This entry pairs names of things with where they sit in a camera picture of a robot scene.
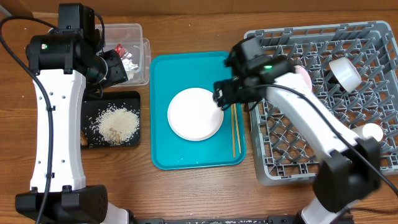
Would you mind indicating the rice pile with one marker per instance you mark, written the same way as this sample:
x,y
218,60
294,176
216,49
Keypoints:
x,y
116,125

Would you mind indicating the white napkin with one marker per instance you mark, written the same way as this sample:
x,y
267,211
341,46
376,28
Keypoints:
x,y
128,64

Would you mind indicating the clear plastic bin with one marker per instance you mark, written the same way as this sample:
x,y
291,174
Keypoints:
x,y
131,38

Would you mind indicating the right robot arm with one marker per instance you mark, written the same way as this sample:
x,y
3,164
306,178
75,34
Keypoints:
x,y
349,165

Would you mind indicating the golden food scrap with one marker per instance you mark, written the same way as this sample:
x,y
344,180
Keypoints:
x,y
83,139

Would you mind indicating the large white plate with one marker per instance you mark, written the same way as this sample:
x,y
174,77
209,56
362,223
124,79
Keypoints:
x,y
193,115

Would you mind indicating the small white rice bowl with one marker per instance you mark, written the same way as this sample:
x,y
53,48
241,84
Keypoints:
x,y
304,76

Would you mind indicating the grey metal bowl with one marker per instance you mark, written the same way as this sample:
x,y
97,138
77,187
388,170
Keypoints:
x,y
345,73

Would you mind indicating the white cup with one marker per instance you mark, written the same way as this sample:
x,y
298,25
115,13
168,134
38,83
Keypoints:
x,y
369,130

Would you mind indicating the red snack wrapper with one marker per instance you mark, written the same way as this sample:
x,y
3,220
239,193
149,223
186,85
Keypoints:
x,y
120,50

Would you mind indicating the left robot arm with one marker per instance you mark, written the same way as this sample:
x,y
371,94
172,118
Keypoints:
x,y
64,68

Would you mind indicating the grey dishwasher rack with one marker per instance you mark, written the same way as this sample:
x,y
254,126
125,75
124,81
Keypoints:
x,y
281,155

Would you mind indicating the teal serving tray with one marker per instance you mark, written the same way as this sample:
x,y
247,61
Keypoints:
x,y
171,74

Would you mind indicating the black plastic tray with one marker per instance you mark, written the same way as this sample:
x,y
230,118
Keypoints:
x,y
91,108

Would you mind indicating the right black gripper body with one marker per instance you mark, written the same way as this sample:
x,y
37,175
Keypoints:
x,y
235,92

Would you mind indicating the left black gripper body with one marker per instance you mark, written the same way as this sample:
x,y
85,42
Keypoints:
x,y
115,71

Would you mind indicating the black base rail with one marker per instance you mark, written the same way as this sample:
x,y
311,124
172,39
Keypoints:
x,y
278,219

